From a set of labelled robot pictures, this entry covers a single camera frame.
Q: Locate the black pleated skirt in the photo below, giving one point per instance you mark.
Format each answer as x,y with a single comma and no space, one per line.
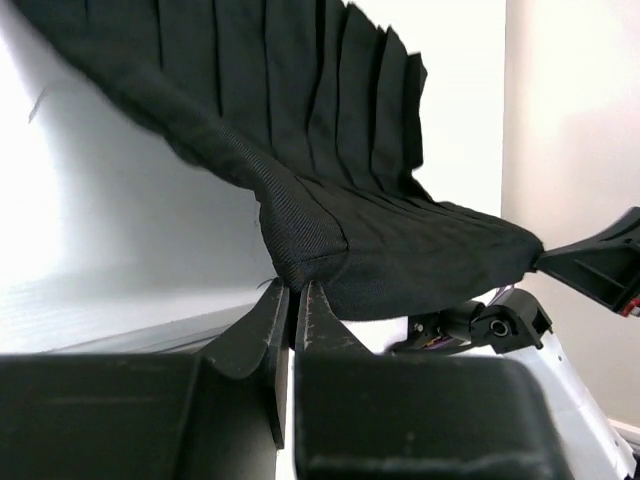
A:
314,109

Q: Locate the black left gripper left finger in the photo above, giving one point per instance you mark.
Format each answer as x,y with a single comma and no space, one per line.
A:
217,413

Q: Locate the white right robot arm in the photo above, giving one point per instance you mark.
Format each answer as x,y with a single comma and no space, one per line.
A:
515,326

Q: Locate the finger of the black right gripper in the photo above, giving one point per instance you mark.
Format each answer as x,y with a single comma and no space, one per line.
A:
603,267

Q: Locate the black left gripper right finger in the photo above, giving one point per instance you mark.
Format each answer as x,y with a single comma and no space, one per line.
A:
359,415

